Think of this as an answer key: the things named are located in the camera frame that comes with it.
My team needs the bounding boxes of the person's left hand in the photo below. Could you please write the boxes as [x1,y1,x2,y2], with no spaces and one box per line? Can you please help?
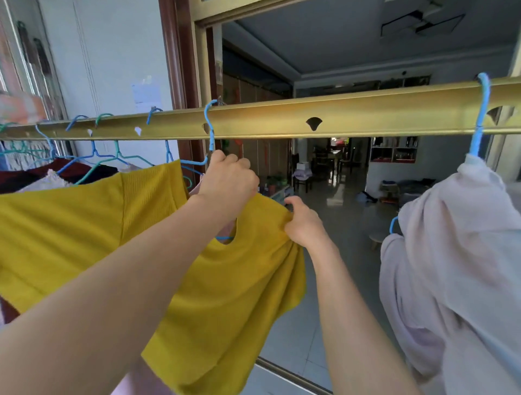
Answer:
[189,149,261,230]

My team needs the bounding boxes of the person's right hand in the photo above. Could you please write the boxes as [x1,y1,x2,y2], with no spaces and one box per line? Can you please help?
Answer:
[283,196,339,256]

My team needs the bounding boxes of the mustard yellow t-shirt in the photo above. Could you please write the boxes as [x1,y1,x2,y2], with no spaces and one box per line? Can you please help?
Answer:
[0,160,307,395]

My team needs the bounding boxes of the teal wire hanger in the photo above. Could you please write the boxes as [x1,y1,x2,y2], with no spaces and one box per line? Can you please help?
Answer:
[0,122,40,162]
[74,113,156,187]
[8,122,54,160]

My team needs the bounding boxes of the gold clothes rail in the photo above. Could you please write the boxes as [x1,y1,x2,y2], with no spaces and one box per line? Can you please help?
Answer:
[0,76,521,141]

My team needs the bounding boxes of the sheer white lace-collar shirt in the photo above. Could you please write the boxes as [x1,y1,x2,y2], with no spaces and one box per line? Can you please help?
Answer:
[379,154,521,395]

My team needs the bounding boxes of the white lace blouse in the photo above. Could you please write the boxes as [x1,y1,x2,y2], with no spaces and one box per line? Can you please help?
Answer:
[16,169,75,193]

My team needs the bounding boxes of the dark red t-shirt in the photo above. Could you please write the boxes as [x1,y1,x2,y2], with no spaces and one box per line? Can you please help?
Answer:
[0,157,82,195]

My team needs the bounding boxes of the pink t-shirt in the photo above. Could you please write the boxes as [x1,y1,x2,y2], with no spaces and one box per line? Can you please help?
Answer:
[122,181,238,395]

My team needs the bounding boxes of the person's right forearm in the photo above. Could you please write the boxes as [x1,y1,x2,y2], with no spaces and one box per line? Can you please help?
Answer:
[305,240,420,395]

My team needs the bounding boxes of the person's left forearm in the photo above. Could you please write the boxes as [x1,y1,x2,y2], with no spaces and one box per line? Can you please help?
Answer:
[0,195,237,395]

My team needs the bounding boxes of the white paper notice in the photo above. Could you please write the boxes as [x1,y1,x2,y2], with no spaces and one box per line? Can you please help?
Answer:
[131,79,163,116]

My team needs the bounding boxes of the striped rag mop head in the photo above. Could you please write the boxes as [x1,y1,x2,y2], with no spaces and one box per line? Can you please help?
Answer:
[0,140,54,173]

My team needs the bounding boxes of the metal mop poles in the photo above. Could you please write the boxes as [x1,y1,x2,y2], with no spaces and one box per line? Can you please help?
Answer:
[16,20,69,122]

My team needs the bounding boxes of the orange patterned hanging sheet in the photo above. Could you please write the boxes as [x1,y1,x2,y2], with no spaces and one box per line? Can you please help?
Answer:
[0,93,46,126]

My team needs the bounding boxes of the ceiling lamp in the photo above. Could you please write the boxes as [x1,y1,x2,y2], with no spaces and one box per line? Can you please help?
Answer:
[380,2,468,40]

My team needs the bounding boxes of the indoor wall shelf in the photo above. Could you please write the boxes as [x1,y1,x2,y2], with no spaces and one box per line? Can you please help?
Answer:
[369,136,420,165]

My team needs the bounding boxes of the brown door frame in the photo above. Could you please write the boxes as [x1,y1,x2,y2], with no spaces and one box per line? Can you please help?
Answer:
[158,0,224,189]

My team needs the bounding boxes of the thin steel lift cables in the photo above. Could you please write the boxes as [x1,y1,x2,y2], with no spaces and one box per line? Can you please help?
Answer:
[72,0,103,122]

